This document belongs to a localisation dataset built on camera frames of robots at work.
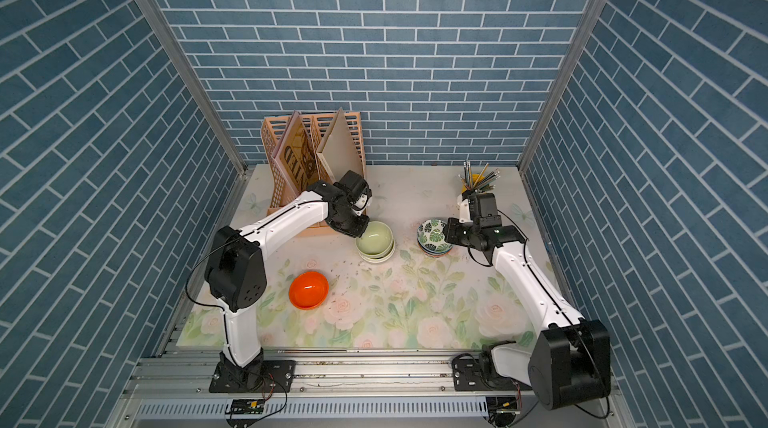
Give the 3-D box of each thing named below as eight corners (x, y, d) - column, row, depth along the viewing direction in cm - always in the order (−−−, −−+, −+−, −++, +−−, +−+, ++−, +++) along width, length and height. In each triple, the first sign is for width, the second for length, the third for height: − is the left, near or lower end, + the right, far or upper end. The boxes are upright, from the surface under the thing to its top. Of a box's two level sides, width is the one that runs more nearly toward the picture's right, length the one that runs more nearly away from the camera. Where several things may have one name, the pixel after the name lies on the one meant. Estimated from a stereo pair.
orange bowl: (289, 311, 86) (284, 305, 82) (297, 278, 93) (293, 271, 89) (327, 311, 86) (324, 305, 82) (332, 278, 93) (329, 271, 89)
